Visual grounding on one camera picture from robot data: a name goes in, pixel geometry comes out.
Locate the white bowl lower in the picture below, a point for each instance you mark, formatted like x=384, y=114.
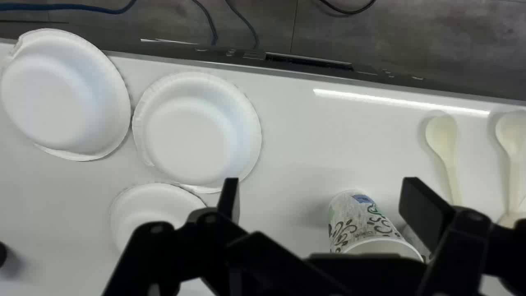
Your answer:
x=148, y=211

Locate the cream plastic spoon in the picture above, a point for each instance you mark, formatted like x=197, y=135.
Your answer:
x=511, y=137
x=440, y=137

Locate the patterned paper cup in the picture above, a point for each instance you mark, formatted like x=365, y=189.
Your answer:
x=355, y=219

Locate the white foam plate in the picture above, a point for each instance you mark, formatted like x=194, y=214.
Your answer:
x=59, y=92

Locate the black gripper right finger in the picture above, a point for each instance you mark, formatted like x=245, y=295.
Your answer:
x=424, y=211

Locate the white plate with dotted rim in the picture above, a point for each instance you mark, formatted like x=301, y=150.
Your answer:
x=190, y=132

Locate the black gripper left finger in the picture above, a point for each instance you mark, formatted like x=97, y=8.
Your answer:
x=227, y=198

